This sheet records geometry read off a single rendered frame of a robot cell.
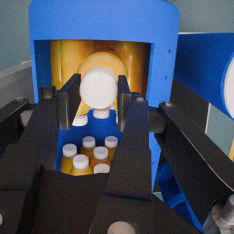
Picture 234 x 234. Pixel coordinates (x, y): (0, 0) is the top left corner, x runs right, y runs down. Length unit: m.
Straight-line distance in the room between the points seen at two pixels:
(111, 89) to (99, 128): 0.41
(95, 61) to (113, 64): 0.02
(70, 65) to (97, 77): 0.18
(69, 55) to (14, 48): 1.34
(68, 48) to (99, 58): 0.15
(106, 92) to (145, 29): 0.11
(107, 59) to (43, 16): 0.12
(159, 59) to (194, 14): 1.36
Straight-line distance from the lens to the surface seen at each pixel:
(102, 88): 0.18
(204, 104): 1.60
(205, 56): 0.66
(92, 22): 0.25
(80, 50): 0.35
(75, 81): 0.16
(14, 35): 1.67
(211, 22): 1.69
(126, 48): 0.36
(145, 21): 0.26
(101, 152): 0.50
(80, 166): 0.47
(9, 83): 0.88
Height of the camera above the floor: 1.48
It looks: 66 degrees down
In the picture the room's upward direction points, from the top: 177 degrees clockwise
